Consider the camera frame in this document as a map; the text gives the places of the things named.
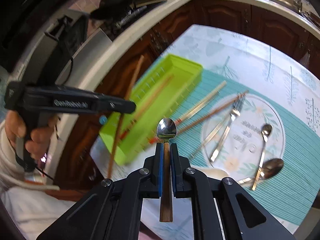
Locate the steel fork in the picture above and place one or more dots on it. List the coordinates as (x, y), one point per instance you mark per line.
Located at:
(225, 135)

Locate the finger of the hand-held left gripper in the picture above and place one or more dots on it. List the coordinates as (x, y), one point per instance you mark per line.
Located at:
(115, 103)

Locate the small steel spoon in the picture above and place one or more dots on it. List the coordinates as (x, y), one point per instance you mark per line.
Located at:
(266, 130)

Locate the dark wooden kitchen cabinets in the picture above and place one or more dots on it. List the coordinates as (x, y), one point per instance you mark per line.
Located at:
(220, 15)

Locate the bamboo chopstick with red pattern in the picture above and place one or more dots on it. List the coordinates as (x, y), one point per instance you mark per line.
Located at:
(212, 112)
(132, 123)

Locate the person's left forearm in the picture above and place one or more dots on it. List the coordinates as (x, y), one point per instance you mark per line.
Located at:
(25, 205)

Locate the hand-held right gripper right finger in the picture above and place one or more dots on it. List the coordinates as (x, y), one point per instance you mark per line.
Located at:
(175, 165)

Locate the metal fork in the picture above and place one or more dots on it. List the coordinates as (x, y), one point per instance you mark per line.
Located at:
(210, 138)

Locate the steel chopstick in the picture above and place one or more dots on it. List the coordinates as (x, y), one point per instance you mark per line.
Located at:
(200, 108)

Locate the black wok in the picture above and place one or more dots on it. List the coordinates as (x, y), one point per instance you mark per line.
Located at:
(107, 5)

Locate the pale bamboo chopstick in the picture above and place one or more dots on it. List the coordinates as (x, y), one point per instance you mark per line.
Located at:
(212, 92)

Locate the green plastic utensil tray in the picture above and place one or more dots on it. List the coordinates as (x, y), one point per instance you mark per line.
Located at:
(175, 67)

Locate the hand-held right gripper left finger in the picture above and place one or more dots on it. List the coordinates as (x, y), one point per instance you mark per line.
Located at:
(160, 170)

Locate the brown wooden chopstick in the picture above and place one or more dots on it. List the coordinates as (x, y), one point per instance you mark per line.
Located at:
(155, 96)
(115, 152)

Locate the black gas stove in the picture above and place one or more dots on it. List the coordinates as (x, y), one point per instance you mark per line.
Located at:
(132, 15)

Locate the large steel spoon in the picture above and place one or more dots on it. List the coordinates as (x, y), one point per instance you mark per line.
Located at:
(273, 168)

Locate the person's left hand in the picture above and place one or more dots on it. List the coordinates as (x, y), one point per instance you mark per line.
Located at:
(15, 126)

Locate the white ceramic spoon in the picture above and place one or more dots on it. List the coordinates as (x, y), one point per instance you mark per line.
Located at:
(216, 173)

